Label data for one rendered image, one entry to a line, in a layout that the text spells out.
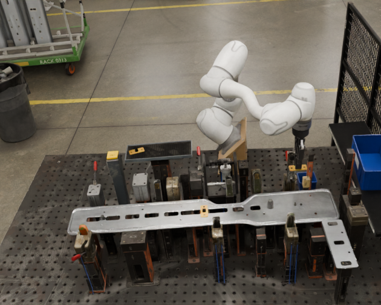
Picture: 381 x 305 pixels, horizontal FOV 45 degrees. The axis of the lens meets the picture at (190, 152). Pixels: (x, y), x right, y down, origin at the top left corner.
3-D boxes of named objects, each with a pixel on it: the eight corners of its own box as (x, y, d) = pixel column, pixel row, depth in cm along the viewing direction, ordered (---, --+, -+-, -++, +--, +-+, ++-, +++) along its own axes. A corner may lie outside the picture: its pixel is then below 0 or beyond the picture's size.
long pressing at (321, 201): (65, 239, 234) (63, 238, 233) (73, 208, 252) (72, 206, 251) (341, 220, 228) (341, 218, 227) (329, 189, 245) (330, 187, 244)
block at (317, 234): (306, 280, 236) (309, 243, 219) (302, 262, 245) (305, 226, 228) (325, 279, 236) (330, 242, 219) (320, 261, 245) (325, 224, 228)
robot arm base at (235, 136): (219, 143, 319) (213, 139, 317) (240, 123, 308) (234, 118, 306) (218, 159, 304) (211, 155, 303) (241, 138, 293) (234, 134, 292)
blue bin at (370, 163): (360, 190, 237) (364, 171, 229) (349, 153, 261) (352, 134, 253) (394, 190, 235) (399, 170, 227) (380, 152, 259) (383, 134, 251)
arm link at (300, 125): (293, 122, 201) (292, 133, 204) (314, 120, 200) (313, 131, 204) (289, 111, 208) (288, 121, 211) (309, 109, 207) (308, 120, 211)
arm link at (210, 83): (213, 89, 230) (227, 67, 232) (190, 85, 243) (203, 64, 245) (227, 104, 238) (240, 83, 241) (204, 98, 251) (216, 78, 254)
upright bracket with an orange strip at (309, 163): (302, 223, 267) (308, 155, 236) (302, 221, 268) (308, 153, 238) (308, 223, 267) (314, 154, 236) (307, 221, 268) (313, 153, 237)
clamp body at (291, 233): (281, 285, 235) (283, 239, 214) (277, 267, 245) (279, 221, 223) (299, 284, 235) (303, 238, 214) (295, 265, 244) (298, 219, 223)
